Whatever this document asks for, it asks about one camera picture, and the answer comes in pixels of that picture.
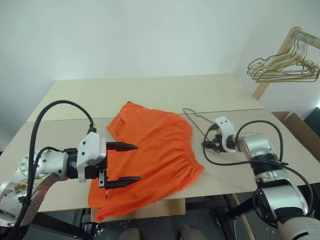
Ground black box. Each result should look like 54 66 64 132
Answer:
303 106 320 139

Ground brown cardboard box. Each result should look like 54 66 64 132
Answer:
270 111 320 161

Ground dark wire hanger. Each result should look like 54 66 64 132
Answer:
182 107 219 141

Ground bunch of gold hangers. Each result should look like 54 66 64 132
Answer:
246 34 318 82

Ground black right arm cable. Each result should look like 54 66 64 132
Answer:
202 120 316 219

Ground black table frame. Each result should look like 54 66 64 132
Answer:
27 186 320 240

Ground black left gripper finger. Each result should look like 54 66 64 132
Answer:
106 141 139 153
104 176 143 190

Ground silver wire hanger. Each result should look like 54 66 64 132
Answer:
254 32 320 84

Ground orange shorts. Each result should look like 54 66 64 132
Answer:
87 100 206 223

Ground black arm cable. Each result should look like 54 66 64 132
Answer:
202 120 316 219
13 100 98 229

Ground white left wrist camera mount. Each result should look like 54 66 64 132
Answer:
76 132 109 184

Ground green wire hanger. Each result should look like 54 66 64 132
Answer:
256 37 320 84

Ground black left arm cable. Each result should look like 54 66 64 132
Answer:
13 100 98 229

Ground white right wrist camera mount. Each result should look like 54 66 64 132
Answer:
215 115 237 153

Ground dark rounded shape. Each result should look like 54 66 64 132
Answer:
121 229 141 240

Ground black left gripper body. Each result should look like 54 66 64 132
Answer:
84 142 110 189

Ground thin wooden stick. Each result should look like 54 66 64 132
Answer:
233 193 253 240

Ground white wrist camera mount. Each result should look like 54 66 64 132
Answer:
215 115 237 153
76 132 109 184

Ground wooden clothes rack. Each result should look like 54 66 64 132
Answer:
252 25 320 101

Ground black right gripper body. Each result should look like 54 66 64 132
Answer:
211 133 226 154

